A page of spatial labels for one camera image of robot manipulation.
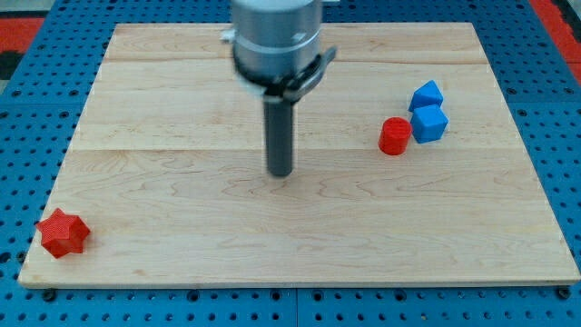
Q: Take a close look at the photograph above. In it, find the wooden board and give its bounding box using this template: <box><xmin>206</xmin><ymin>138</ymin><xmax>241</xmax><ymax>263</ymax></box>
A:
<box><xmin>19</xmin><ymin>23</ymin><xmax>580</xmax><ymax>289</ymax></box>

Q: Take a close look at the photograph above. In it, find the red cylinder block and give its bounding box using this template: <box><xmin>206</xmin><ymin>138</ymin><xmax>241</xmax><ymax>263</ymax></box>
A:
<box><xmin>378</xmin><ymin>117</ymin><xmax>412</xmax><ymax>155</ymax></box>

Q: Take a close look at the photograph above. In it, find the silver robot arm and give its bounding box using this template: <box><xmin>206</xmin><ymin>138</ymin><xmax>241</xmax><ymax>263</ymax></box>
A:
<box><xmin>221</xmin><ymin>0</ymin><xmax>330</xmax><ymax>89</ymax></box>

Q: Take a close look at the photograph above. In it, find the black clamp ring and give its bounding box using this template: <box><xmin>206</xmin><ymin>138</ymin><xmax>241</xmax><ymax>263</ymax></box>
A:
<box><xmin>232</xmin><ymin>45</ymin><xmax>339</xmax><ymax>104</ymax></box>

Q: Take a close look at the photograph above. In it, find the blue pentagon block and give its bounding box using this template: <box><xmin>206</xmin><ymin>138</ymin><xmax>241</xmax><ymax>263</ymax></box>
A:
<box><xmin>408</xmin><ymin>80</ymin><xmax>444</xmax><ymax>112</ymax></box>

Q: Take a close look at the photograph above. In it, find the blue cube block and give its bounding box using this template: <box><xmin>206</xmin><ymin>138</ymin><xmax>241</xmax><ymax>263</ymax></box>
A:
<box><xmin>410</xmin><ymin>104</ymin><xmax>448</xmax><ymax>144</ymax></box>

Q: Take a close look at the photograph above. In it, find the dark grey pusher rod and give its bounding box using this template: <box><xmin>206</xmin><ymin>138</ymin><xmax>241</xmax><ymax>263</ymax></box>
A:
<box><xmin>263</xmin><ymin>97</ymin><xmax>294</xmax><ymax>177</ymax></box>

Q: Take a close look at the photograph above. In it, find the red star block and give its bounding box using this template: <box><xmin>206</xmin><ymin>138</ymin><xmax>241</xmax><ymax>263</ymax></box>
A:
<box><xmin>35</xmin><ymin>208</ymin><xmax>91</xmax><ymax>259</ymax></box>

